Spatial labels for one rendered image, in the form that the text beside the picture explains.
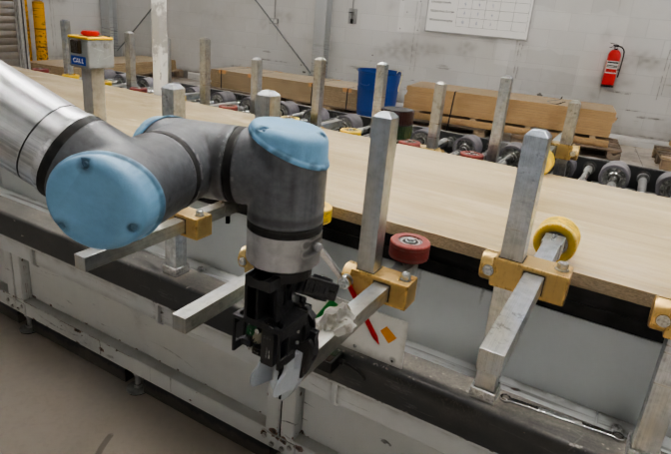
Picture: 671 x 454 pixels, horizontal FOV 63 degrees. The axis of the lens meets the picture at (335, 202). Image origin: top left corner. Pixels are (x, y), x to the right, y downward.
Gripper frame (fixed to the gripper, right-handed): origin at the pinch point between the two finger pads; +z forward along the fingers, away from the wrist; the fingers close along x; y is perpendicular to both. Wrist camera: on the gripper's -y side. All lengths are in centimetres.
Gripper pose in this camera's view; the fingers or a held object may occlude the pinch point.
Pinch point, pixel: (284, 387)
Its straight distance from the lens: 78.9
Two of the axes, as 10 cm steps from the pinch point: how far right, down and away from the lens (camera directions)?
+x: 8.6, 2.3, -4.5
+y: -5.0, 2.5, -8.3
